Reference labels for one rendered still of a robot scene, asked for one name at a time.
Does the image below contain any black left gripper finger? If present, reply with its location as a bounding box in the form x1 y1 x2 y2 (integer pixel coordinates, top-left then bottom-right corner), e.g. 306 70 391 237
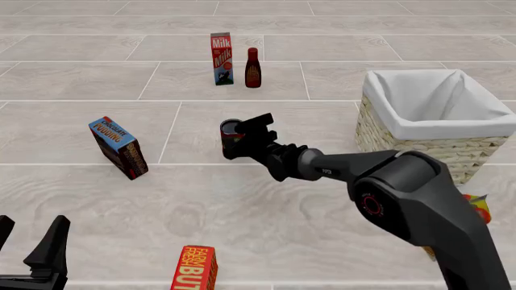
0 214 16 252
23 214 72 276

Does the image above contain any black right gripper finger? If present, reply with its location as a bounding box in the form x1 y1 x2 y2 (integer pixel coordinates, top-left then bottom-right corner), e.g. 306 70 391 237
223 135 265 161

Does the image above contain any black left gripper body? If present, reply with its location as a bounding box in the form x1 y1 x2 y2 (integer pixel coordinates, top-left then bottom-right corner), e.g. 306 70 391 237
0 264 69 290

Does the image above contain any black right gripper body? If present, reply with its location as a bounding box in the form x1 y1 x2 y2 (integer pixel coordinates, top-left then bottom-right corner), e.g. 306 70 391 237
257 139 310 183

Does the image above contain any dark red tomato sauce tin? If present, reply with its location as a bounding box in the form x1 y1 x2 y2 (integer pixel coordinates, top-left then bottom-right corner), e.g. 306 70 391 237
219 118 248 161

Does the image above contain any dark red sauce bottle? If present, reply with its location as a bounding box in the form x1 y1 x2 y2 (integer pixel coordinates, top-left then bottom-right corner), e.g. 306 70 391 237
244 47 263 89

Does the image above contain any white cloth basket liner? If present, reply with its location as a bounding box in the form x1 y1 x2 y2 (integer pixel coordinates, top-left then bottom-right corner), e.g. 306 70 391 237
361 68 516 142

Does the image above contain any woven wicker basket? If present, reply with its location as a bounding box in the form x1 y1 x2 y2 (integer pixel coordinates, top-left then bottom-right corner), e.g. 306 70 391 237
354 68 516 186

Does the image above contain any red and white milk carton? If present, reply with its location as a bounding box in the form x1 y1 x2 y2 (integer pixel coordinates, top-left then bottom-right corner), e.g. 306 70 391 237
210 31 235 87

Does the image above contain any blue chocolate pudding box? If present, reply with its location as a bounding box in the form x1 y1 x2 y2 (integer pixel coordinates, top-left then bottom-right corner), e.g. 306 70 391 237
88 115 150 181

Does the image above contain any red and yellow butter box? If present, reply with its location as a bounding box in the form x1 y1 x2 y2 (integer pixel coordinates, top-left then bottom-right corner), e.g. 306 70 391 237
169 244 219 290

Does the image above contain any colourful printed fruit box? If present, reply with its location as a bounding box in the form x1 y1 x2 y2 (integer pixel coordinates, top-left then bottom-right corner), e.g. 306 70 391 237
420 193 493 263

